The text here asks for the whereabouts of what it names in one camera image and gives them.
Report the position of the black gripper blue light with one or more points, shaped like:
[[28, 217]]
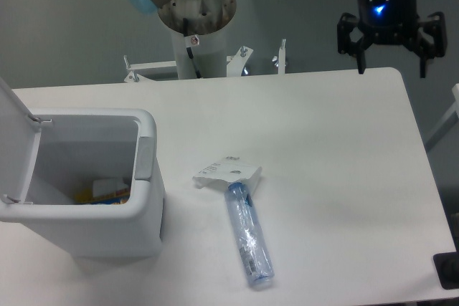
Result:
[[392, 22]]

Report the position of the white paper receipt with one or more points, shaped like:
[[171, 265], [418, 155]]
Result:
[[218, 176]]

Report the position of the clear plastic water bottle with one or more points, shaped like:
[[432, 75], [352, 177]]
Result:
[[249, 238]]

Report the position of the yellow trash in can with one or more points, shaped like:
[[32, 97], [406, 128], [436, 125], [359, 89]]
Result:
[[105, 191]]

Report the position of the white trash can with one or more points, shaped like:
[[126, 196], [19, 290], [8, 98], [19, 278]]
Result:
[[87, 181]]

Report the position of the white trash can lid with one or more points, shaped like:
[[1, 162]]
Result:
[[21, 133]]

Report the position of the black table clamp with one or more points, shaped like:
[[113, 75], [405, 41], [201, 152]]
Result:
[[446, 265]]

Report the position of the white frame bracket right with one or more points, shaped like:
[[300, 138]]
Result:
[[279, 61]]

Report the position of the white frame bracket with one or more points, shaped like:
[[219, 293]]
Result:
[[150, 71], [279, 61], [237, 63]]

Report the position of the white frame leg right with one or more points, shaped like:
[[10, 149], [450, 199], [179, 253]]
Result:
[[444, 124]]

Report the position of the white frame bracket middle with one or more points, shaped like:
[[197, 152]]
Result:
[[237, 63]]

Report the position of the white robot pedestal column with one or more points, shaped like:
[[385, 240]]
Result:
[[200, 56]]

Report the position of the white frame bracket left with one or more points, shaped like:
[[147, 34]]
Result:
[[150, 71]]

